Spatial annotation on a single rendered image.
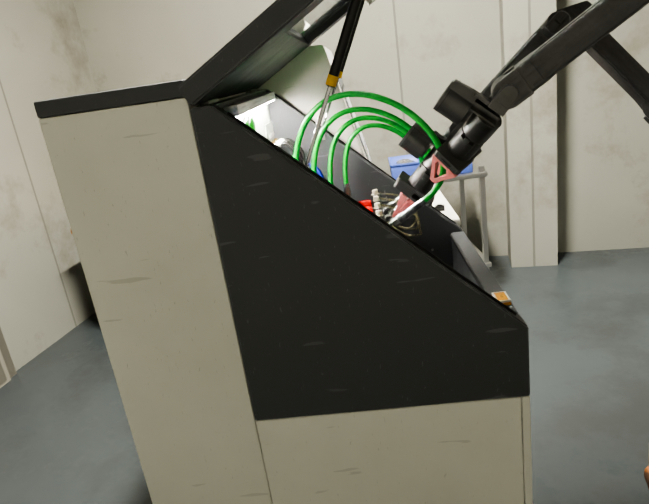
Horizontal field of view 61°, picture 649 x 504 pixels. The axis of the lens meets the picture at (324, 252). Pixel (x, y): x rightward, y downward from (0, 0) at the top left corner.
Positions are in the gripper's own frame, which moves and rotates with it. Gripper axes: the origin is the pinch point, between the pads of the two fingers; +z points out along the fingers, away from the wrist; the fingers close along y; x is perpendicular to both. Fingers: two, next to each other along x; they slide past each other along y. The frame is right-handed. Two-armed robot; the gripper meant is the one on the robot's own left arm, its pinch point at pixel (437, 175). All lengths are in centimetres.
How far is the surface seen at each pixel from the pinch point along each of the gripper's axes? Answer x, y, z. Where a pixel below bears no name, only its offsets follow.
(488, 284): 25.9, -0.8, 13.8
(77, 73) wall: -263, -93, 250
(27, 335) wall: -126, 41, 289
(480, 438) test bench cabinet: 46, 27, 20
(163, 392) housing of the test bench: -7, 64, 39
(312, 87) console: -47, -22, 28
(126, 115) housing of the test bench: -45, 48, -2
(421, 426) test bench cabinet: 36, 34, 23
